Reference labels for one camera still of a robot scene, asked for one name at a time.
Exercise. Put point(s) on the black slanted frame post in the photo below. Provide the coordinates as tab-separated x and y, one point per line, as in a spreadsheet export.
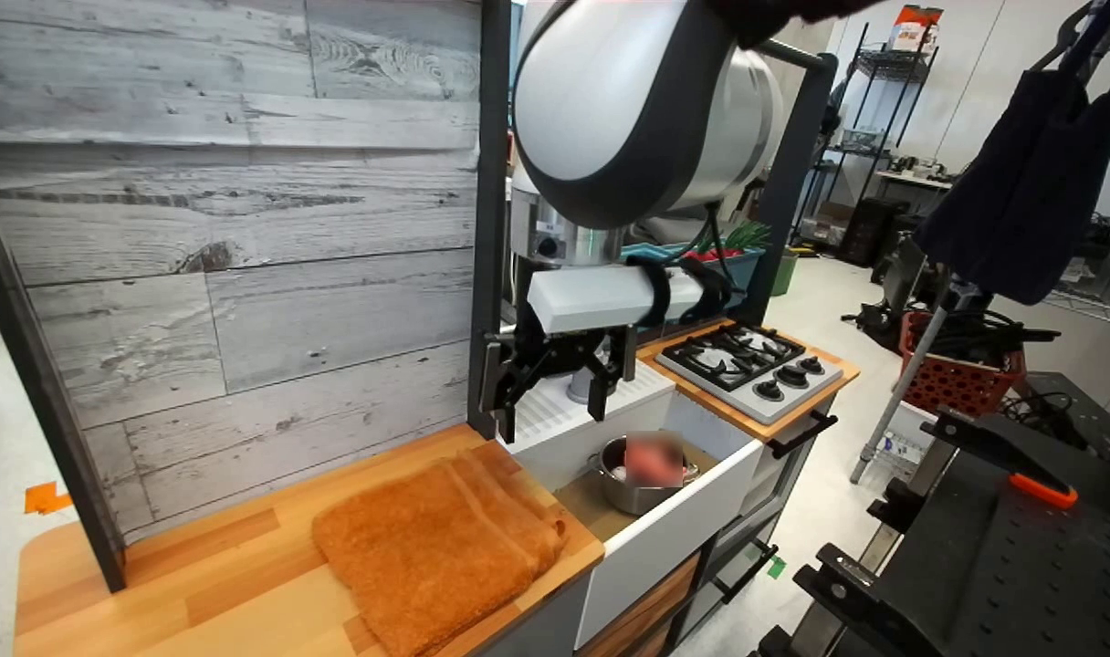
45	403

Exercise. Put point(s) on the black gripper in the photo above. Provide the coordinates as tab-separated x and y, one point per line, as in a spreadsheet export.
568	347

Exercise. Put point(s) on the red box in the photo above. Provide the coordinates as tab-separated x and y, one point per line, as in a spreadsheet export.
914	22

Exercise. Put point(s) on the kitchen base cabinet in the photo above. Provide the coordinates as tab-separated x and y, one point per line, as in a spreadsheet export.
775	487

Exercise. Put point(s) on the grey wood backsplash panel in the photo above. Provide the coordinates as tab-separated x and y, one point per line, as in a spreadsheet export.
213	244

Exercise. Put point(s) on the black stove knob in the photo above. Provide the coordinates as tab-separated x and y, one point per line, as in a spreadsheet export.
813	363
792	377
768	391

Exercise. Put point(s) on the red perforated crate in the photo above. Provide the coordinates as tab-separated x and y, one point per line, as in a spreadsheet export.
959	386

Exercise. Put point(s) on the dark hanging bag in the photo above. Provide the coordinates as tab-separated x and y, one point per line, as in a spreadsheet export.
1031	185

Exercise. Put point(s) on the stainless steel pot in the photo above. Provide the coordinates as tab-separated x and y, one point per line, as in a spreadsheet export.
629	498

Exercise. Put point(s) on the white tripod pole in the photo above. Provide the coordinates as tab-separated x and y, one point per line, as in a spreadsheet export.
903	390

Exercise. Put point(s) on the green floor tape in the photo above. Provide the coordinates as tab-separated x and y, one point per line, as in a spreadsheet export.
775	567

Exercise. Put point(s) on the black perforated work table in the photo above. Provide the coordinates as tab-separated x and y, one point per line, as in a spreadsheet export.
1006	572

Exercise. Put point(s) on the orange terry towel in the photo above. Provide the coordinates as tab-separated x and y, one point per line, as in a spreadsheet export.
421	561

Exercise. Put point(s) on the pink plush bunny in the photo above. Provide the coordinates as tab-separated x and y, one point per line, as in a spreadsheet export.
652	460

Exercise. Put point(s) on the teal plastic bin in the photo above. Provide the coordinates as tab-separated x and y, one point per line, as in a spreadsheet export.
745	270

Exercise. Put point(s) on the white plush toy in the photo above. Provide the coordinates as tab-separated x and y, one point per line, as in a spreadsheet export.
619	476

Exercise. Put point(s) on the black metal kitchen frame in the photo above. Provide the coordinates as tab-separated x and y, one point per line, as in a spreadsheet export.
485	185

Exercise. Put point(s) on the white kitchen sink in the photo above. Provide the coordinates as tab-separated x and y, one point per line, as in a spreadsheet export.
652	533

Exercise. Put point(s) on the grey toy gas stove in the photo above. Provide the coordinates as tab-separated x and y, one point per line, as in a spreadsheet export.
813	396

